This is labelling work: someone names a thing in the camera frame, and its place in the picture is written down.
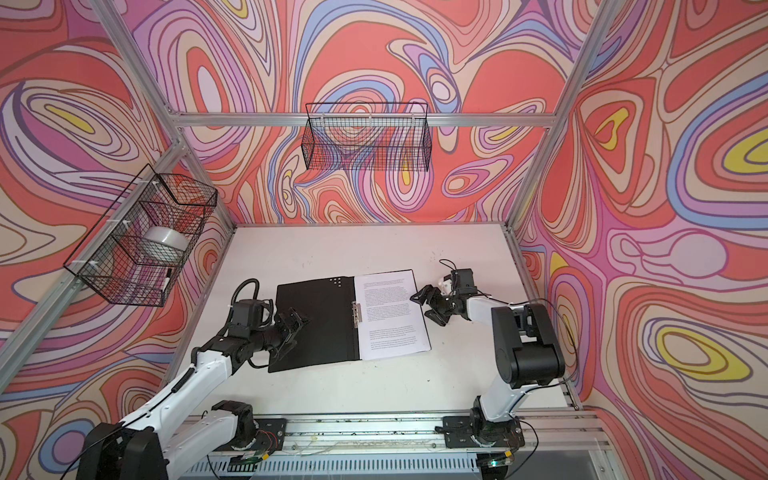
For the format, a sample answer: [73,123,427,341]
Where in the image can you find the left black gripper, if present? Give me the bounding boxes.
[248,306,313,358]

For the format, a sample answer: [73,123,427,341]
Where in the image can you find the orange and black folder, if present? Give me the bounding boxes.
[267,276,363,373]

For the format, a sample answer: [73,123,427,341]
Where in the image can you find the printed paper sheet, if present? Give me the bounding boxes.
[354,270,431,361]

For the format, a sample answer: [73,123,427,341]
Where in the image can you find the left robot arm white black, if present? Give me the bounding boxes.
[72,299,309,479]

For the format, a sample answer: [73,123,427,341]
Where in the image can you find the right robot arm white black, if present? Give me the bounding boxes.
[410,269,566,452]

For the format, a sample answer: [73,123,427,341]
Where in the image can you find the metal folder clip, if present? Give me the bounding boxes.
[352,302,362,328]

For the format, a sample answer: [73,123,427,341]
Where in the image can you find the green circuit board left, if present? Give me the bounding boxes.
[229,455,269,468]

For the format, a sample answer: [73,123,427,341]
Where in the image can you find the green circuit board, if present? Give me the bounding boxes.
[229,455,269,468]
[477,451,515,469]

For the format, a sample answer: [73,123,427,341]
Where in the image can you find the white tape roll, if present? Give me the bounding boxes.
[140,226,189,265]

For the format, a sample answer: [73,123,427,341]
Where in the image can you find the green circuit board right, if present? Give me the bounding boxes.
[477,451,515,469]

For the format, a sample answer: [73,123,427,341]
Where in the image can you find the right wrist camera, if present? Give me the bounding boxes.
[438,271,462,296]

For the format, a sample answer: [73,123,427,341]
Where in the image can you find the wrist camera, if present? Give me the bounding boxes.
[231,299,266,330]
[438,271,462,296]

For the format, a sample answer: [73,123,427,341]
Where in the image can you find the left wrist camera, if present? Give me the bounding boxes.
[231,299,266,330]

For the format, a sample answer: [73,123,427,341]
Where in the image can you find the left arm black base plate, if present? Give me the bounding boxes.
[227,418,288,453]

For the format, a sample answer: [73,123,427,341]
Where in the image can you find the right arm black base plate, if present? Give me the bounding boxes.
[434,415,526,451]

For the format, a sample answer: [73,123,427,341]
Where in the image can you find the black wire basket on left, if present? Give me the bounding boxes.
[63,165,218,307]

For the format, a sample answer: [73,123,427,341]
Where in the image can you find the black wire basket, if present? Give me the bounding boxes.
[301,101,433,173]
[63,165,218,307]

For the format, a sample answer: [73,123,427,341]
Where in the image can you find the black wire basket at back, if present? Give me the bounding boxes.
[301,101,433,173]

